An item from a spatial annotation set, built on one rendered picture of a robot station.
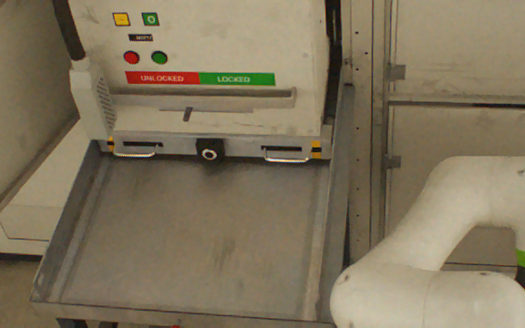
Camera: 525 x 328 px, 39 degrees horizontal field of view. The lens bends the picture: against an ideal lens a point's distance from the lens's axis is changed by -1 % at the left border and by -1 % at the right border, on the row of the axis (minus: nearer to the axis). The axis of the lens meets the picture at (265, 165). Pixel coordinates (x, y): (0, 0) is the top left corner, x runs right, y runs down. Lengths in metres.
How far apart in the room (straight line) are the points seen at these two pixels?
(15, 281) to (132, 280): 1.25
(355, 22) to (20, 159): 0.85
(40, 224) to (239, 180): 1.05
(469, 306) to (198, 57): 0.81
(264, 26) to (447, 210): 0.50
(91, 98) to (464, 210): 0.75
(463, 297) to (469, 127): 1.01
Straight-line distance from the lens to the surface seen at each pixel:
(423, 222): 1.22
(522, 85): 1.88
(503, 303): 0.99
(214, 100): 1.56
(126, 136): 1.74
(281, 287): 1.50
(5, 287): 2.78
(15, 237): 2.69
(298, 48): 1.50
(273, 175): 1.69
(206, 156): 1.69
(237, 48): 1.52
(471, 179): 1.37
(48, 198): 2.45
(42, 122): 1.88
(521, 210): 1.35
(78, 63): 1.52
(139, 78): 1.62
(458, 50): 1.80
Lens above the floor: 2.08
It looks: 46 degrees down
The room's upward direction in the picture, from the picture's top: 8 degrees counter-clockwise
